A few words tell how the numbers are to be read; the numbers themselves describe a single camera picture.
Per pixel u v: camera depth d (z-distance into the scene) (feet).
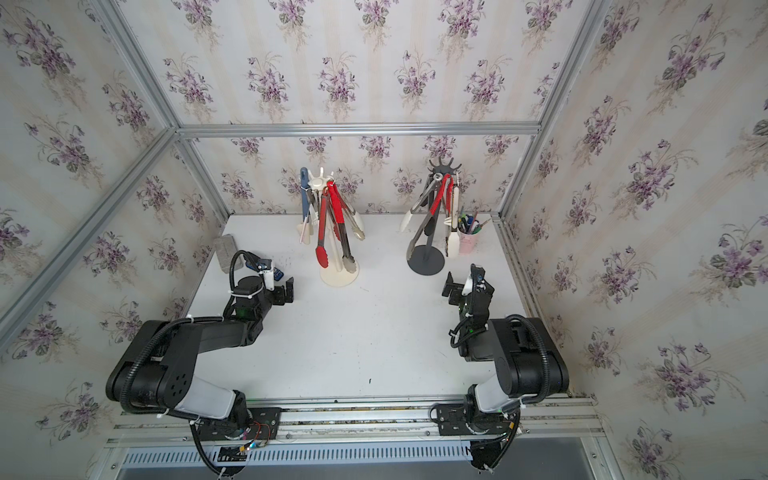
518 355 1.49
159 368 1.45
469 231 3.32
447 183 2.51
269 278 2.70
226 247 3.46
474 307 2.20
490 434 2.35
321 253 2.62
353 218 2.84
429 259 3.44
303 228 2.77
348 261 2.81
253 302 2.35
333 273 3.37
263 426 2.36
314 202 2.45
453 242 2.69
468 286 2.63
